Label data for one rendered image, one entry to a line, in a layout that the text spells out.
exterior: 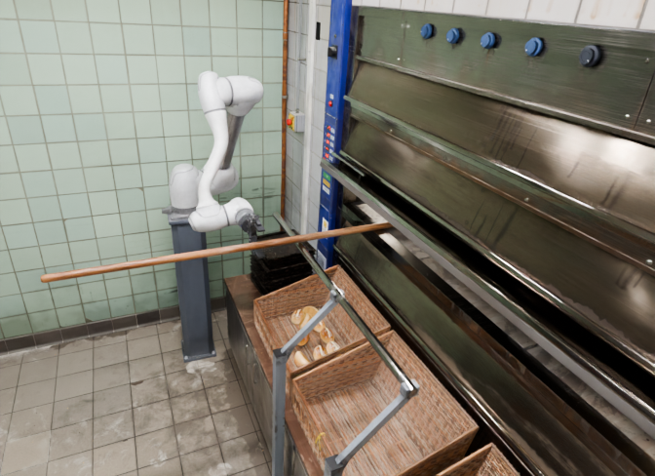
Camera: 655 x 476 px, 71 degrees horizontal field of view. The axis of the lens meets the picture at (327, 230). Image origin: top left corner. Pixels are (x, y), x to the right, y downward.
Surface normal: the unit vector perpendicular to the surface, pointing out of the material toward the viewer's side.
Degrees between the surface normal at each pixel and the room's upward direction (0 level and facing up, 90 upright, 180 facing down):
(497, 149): 70
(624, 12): 90
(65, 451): 0
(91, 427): 0
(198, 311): 90
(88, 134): 90
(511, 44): 90
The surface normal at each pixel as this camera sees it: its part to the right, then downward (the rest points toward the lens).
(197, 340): 0.36, 0.44
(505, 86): -0.91, 0.14
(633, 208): -0.83, -0.18
